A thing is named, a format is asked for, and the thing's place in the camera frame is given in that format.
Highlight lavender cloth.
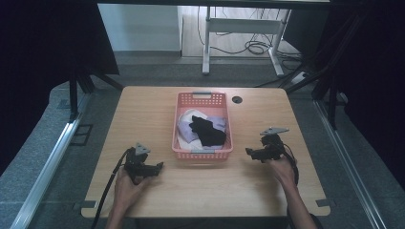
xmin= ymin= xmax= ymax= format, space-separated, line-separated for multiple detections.
xmin=177 ymin=115 xmax=228 ymax=151

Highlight white cloth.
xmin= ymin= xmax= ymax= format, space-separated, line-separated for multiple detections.
xmin=177 ymin=109 xmax=208 ymax=152

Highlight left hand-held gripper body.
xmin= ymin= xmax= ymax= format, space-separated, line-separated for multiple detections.
xmin=123 ymin=142 xmax=152 ymax=179

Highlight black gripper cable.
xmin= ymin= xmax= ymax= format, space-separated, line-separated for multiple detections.
xmin=278 ymin=136 xmax=301 ymax=187
xmin=91 ymin=148 xmax=132 ymax=229

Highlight pink plastic basket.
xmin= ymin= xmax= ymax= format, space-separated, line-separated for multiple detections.
xmin=171 ymin=91 xmax=234 ymax=161

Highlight person's right hand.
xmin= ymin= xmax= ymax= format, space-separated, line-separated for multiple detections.
xmin=265 ymin=156 xmax=299 ymax=193

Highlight aluminium floor rail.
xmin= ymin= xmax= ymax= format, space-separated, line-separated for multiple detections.
xmin=10 ymin=94 xmax=93 ymax=229
xmin=312 ymin=99 xmax=388 ymax=229

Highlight black cloth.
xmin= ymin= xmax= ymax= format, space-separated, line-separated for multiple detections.
xmin=188 ymin=115 xmax=227 ymax=148

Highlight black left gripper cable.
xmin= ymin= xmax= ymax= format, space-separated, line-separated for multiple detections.
xmin=91 ymin=148 xmax=132 ymax=229

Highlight black curtain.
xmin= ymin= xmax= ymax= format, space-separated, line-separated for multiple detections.
xmin=0 ymin=0 xmax=120 ymax=177
xmin=283 ymin=0 xmax=405 ymax=189

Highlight person's left hand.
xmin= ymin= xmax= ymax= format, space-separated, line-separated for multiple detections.
xmin=114 ymin=166 xmax=152 ymax=212

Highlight black metal stand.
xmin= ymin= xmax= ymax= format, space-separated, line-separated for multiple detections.
xmin=68 ymin=65 xmax=124 ymax=122
xmin=285 ymin=12 xmax=367 ymax=131

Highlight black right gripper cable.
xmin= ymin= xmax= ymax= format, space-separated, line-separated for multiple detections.
xmin=278 ymin=136 xmax=301 ymax=187

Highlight black floor cables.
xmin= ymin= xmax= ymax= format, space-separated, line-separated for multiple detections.
xmin=196 ymin=6 xmax=304 ymax=89

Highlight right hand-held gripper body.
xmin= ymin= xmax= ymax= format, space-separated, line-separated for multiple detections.
xmin=259 ymin=127 xmax=288 ymax=162

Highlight white metal desk frame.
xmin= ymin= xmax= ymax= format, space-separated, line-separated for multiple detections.
xmin=202 ymin=6 xmax=292 ymax=77

